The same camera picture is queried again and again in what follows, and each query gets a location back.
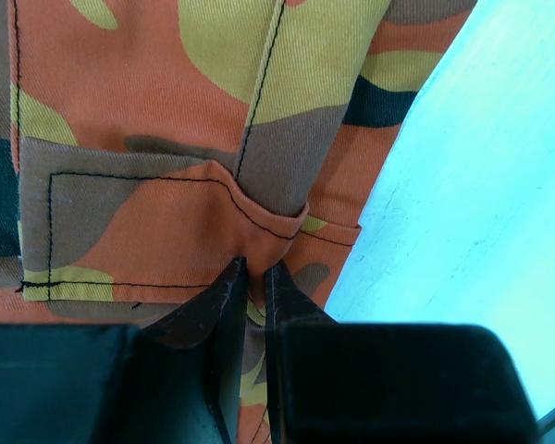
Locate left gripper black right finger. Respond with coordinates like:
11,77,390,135
265,264,541,443

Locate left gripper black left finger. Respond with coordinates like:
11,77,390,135
0,259,247,443

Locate orange camouflage trousers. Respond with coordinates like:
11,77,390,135
0,1,475,443

